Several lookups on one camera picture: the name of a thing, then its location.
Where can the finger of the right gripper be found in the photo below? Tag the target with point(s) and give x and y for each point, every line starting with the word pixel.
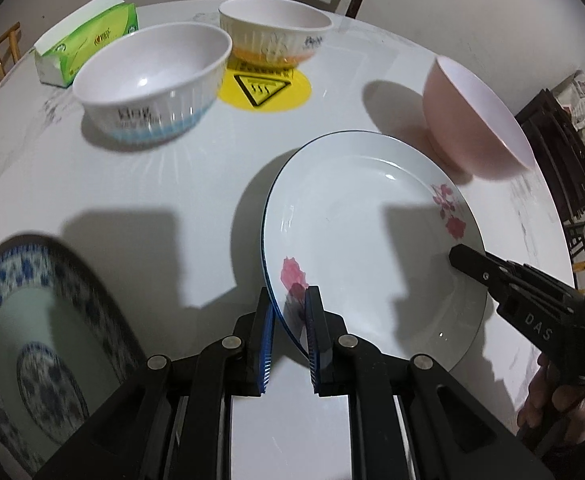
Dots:
pixel 487 269

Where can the green tissue box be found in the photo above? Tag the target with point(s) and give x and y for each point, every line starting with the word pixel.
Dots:
pixel 61 51

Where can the white bowl blue base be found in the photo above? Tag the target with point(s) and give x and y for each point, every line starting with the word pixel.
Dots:
pixel 154 84

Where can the person's right hand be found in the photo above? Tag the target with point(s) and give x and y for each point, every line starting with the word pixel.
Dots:
pixel 566 399

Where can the dark wooden side chair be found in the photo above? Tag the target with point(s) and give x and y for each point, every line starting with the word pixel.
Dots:
pixel 560 154

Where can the pink bowl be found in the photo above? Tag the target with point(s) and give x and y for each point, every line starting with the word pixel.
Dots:
pixel 470 126

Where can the large blue floral plate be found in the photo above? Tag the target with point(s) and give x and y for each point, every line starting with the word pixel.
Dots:
pixel 65 346

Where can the white plate pink flowers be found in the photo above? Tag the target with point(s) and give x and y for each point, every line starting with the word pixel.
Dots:
pixel 370 221

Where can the white bowl orange base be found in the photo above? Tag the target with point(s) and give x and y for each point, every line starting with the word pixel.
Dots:
pixel 274 33

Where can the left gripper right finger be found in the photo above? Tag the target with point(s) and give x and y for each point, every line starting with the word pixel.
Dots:
pixel 323 330

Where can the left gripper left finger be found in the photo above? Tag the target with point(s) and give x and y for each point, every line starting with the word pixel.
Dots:
pixel 260 344

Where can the yellow hot warning sticker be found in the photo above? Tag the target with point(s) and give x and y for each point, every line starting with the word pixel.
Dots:
pixel 263 90

